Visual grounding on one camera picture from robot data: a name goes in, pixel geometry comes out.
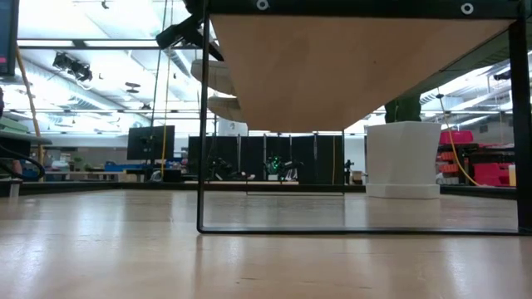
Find wooden shelf black metal frame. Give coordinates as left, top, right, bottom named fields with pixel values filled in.
left=196, top=0, right=532, bottom=236

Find dark grey platform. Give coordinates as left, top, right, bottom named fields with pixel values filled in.
left=0, top=118, right=53, bottom=147

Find thin yellow cable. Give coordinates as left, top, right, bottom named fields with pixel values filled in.
left=431, top=89, right=481, bottom=187

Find wall-mounted dark screen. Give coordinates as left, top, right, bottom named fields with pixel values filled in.
left=0, top=0, right=20, bottom=78

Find black background table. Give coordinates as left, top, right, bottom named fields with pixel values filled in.
left=440, top=143, right=516, bottom=187

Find black hanging cable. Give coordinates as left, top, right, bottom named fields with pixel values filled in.
left=145, top=0, right=168, bottom=179

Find red storage bin rack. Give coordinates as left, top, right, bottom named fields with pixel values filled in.
left=439, top=130, right=475, bottom=145

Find blue crate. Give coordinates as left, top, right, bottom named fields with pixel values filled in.
left=103, top=161, right=145, bottom=173

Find black computer monitor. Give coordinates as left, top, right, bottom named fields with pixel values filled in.
left=126, top=125, right=176, bottom=161

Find black partition panels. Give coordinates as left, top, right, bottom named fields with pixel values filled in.
left=187, top=135, right=345, bottom=186

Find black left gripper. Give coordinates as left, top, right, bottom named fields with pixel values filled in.
left=155, top=0, right=225, bottom=62

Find white plant pot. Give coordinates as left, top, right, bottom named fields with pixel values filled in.
left=365, top=120, right=442, bottom=199

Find background robot green lights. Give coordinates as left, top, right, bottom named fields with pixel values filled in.
left=265, top=154, right=304, bottom=182

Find black ceiling-mounted device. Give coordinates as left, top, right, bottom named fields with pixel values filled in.
left=52, top=52, right=93, bottom=83

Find thick yellow rope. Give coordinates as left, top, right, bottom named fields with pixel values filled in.
left=15, top=47, right=45, bottom=167

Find red storage box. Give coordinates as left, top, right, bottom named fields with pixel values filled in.
left=473, top=162, right=510, bottom=187

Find black cable loop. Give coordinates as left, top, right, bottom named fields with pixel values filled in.
left=0, top=143, right=47, bottom=183

